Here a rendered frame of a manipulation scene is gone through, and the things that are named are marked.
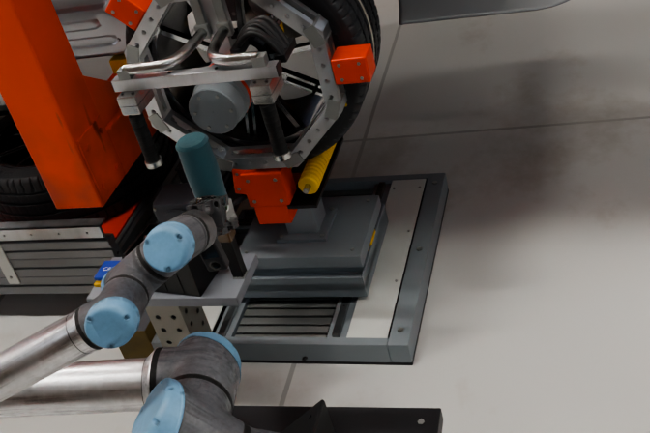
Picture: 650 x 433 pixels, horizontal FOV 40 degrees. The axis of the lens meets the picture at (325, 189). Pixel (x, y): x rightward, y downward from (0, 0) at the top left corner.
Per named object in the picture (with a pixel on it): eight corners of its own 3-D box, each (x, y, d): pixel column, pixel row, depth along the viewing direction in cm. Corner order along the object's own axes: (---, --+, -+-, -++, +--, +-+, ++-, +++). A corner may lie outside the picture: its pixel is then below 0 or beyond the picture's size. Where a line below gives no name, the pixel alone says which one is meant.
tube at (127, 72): (214, 37, 220) (200, -4, 214) (186, 74, 205) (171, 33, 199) (150, 43, 225) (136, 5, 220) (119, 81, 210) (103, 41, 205)
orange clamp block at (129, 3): (157, -2, 225) (126, -22, 224) (145, 12, 219) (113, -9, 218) (146, 18, 230) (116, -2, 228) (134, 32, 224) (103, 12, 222)
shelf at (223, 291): (259, 262, 234) (255, 252, 232) (239, 306, 221) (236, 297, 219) (116, 265, 247) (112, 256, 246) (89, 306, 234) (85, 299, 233)
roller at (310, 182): (341, 139, 263) (337, 123, 260) (318, 199, 240) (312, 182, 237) (323, 141, 265) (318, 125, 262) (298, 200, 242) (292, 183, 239)
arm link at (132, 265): (88, 296, 172) (131, 258, 169) (104, 269, 183) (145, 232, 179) (124, 328, 175) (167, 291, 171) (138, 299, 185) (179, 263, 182)
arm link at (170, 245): (129, 247, 171) (164, 216, 168) (156, 232, 183) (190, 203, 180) (161, 285, 171) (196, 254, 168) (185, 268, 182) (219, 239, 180)
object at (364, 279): (389, 223, 291) (383, 200, 286) (368, 299, 263) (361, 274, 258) (249, 228, 307) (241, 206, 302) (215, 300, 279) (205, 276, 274)
